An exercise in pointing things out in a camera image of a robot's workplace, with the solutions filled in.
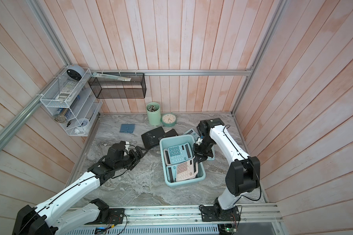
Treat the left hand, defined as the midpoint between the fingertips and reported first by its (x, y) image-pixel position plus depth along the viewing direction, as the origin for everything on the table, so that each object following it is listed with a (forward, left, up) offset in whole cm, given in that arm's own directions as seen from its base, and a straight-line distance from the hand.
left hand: (144, 156), depth 79 cm
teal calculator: (+7, -20, -8) cm, 22 cm away
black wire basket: (+50, +34, +9) cm, 61 cm away
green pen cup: (+35, -2, +1) cm, 35 cm away
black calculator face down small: (+24, -15, -10) cm, 30 cm away
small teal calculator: (-6, -15, -8) cm, 18 cm away
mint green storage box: (+10, -11, -1) cm, 15 cm away
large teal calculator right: (+26, -29, -11) cm, 40 cm away
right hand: (-2, -28, +1) cm, 28 cm away
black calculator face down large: (+19, 0, -11) cm, 22 cm away
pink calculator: (-7, -23, -2) cm, 24 cm away
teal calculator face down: (-5, -34, +16) cm, 38 cm away
